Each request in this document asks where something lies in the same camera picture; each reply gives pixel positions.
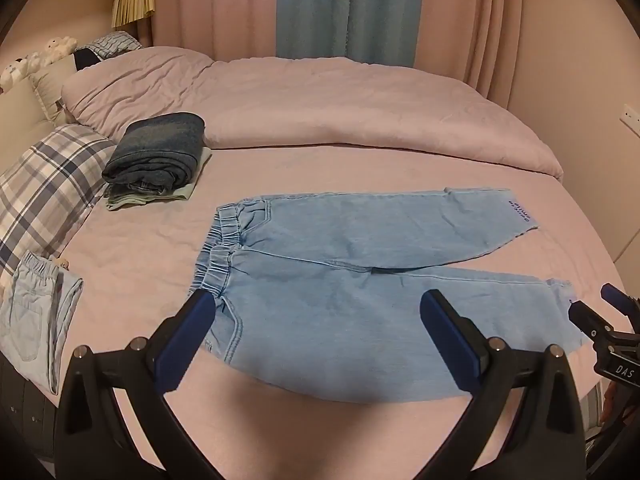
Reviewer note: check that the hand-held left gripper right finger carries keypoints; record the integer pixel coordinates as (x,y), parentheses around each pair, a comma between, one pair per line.
(447,335)

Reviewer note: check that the small brown toy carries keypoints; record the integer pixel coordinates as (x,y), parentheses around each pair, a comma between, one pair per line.
(63,263)

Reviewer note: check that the light blue denim pants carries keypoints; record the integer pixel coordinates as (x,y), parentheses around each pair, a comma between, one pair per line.
(350,320)

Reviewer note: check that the dark bedside cabinet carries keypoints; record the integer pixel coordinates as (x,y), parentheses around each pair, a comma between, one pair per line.
(25,410)

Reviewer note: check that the white plush toy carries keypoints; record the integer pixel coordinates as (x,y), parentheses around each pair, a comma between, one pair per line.
(14,72)
(57,49)

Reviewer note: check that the large plaid pillow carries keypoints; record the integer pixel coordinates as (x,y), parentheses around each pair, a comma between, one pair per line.
(45,185)

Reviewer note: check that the pink curtain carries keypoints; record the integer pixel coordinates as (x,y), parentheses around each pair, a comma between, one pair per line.
(475,20)
(215,5)

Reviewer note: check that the folded light green garment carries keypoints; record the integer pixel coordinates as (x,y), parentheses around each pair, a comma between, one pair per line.
(192,185)

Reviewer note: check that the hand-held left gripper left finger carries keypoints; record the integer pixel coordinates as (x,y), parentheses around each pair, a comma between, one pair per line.
(187,340)

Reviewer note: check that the white cushion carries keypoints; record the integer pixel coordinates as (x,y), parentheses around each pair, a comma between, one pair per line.
(50,87)

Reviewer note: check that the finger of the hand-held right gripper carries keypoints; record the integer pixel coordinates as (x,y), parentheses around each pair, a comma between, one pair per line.
(585,317)
(617,299)

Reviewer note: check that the small plaid pillow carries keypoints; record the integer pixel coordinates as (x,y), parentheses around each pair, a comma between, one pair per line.
(112,44)

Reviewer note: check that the folded pale blue jeans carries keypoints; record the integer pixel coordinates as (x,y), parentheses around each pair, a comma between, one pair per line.
(30,320)

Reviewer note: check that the bed with pink sheet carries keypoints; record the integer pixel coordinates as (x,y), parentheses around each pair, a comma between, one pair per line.
(150,245)

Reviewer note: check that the white wall socket strip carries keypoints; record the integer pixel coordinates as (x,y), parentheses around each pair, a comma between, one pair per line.
(631,119)

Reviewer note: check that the folded dark blue jeans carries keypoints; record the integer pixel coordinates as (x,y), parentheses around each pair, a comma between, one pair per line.
(155,152)

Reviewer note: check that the blue curtain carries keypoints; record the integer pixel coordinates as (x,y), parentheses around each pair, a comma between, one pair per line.
(350,5)

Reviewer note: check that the pink duvet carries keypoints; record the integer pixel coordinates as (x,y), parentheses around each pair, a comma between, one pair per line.
(325,100)

